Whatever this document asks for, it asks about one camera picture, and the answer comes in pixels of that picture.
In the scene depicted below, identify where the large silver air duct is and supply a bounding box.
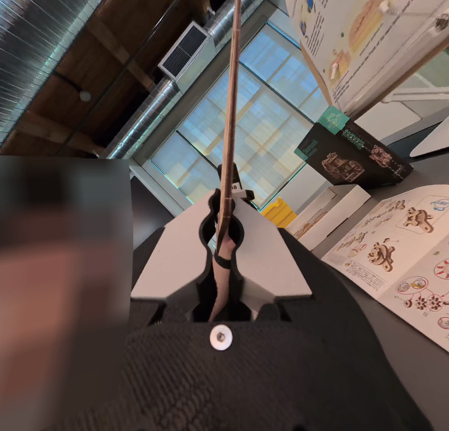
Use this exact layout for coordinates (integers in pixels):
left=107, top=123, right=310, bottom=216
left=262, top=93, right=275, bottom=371
left=0, top=0, right=116, bottom=144

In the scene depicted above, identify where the laser-cut wooden parts sheet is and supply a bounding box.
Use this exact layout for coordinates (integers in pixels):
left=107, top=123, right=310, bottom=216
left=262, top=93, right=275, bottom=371
left=215, top=0, right=243, bottom=258

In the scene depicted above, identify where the slim silver air duct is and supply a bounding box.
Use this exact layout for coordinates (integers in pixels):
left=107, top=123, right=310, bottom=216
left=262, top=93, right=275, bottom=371
left=105, top=0, right=269, bottom=159

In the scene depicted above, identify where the yellow plastic bin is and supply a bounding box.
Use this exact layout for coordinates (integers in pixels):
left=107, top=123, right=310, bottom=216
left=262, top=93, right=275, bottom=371
left=260, top=197, right=298, bottom=228

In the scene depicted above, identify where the black flat screen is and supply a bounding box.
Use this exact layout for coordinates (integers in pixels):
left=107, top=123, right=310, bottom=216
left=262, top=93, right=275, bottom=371
left=130, top=181, right=177, bottom=250

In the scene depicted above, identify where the open instruction booklet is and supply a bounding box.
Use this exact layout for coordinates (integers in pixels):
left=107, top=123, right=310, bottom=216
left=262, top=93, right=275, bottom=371
left=321, top=184, right=449, bottom=352

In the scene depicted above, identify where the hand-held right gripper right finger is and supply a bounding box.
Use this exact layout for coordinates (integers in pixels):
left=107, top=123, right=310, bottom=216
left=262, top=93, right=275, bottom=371
left=229, top=196, right=313, bottom=314

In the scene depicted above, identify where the large gridded window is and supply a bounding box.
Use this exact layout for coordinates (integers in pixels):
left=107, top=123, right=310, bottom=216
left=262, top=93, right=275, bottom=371
left=150, top=22, right=328, bottom=210

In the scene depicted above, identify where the person's left forearm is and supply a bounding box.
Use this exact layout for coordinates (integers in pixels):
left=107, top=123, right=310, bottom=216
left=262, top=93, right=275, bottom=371
left=209, top=264, right=229, bottom=322

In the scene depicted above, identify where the white board stand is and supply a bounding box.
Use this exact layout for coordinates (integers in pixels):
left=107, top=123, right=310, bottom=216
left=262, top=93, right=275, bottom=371
left=380, top=83, right=449, bottom=158

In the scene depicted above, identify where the white air vent grille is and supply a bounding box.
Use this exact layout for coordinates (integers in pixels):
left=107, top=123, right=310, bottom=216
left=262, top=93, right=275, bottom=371
left=158, top=21, right=216, bottom=91

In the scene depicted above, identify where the black model kit box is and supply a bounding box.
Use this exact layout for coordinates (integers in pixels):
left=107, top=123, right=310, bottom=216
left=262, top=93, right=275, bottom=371
left=294, top=105, right=414, bottom=189

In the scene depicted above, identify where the white cardboard box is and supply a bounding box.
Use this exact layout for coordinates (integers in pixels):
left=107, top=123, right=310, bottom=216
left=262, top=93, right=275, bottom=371
left=286, top=183, right=372, bottom=252

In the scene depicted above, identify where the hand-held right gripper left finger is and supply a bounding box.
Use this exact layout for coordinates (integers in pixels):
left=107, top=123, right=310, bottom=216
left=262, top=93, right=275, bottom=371
left=130, top=189, right=222, bottom=313

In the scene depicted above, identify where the person's left hand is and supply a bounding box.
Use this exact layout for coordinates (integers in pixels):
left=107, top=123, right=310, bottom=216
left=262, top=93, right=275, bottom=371
left=219, top=237, right=236, bottom=260

